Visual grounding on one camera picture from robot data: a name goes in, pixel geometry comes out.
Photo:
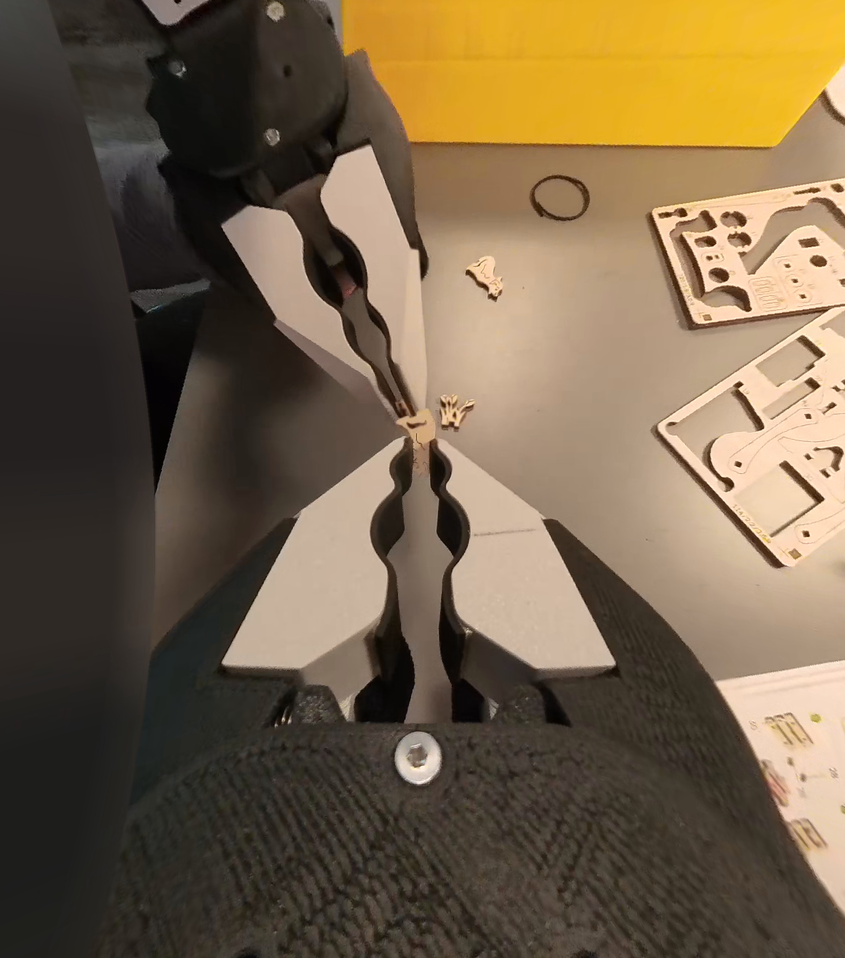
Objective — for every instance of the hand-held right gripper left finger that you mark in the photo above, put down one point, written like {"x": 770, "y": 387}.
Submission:
{"x": 303, "y": 599}

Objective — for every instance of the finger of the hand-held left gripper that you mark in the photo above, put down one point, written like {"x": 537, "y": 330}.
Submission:
{"x": 280, "y": 262}
{"x": 389, "y": 247}

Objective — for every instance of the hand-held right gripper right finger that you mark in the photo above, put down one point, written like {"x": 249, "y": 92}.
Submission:
{"x": 527, "y": 599}

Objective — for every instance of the laser-cut wooden parts sheet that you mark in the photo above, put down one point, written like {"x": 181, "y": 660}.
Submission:
{"x": 673, "y": 247}
{"x": 684, "y": 428}

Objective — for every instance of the black rubber band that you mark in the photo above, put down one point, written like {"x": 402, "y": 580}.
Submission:
{"x": 534, "y": 200}

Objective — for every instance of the yellow box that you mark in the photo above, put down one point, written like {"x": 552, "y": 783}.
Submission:
{"x": 579, "y": 67}

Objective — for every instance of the assembly instruction booklet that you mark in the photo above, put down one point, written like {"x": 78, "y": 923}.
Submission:
{"x": 826, "y": 748}

